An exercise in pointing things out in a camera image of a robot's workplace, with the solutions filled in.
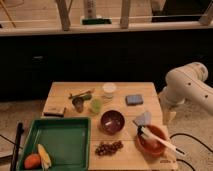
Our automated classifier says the blue sponge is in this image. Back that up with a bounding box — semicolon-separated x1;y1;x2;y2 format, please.
125;94;143;106

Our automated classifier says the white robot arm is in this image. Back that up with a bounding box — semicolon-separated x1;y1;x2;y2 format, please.
159;62;213;125

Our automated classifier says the orange bowl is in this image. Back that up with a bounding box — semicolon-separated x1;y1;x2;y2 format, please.
135;125;166;158

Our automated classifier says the purple bowl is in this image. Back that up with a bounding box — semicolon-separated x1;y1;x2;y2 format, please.
100;110;125;135

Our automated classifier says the blue-grey cloth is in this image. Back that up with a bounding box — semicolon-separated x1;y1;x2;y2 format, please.
133;111;151;126

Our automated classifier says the white spatula black brush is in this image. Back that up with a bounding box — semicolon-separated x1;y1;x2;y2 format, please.
138;126;185;156

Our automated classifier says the white round container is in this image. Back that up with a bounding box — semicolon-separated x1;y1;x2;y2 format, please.
102;82;117;98

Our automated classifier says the light green cup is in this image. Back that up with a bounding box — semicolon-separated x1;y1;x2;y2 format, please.
90;99;102;114

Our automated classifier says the bunch of dark grapes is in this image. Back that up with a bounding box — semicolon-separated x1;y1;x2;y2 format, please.
95;141;123;156

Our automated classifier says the dark metal cup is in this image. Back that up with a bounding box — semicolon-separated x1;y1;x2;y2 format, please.
72;97;84;113

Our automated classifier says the green vegetable toy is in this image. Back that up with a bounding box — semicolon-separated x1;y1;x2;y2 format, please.
69;89;94;100

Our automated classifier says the green plastic tray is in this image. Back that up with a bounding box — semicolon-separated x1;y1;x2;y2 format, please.
17;117;91;171

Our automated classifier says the green white box on shelf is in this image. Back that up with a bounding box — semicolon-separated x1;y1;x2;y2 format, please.
81;16;111;25

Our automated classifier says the brown wooden block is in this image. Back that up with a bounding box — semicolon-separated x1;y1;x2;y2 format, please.
43;107;66;117

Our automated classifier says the orange fruit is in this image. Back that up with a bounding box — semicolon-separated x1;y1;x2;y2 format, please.
24;153;41;169

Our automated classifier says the black pole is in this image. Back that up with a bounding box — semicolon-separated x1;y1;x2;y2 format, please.
10;122;24;171

